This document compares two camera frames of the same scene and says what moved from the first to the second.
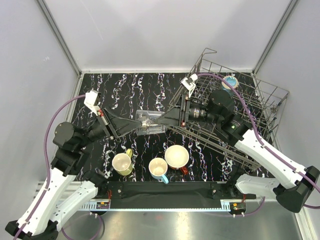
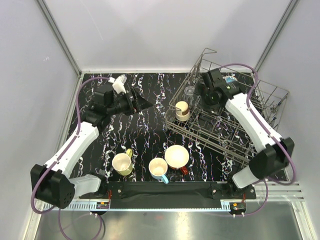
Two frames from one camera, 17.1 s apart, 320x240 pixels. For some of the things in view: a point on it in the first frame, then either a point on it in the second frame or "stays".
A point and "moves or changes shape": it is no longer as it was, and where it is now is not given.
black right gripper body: x=193 y=112 -> x=201 y=90
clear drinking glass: x=148 y=118 moves or changes shape
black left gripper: x=115 y=127 -> x=138 y=104
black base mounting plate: x=192 y=194 stays
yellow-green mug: x=122 y=163 stays
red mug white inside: x=176 y=156 stays
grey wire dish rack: x=219 y=102 stays
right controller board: x=237 y=208 stays
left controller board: x=102 y=205 stays
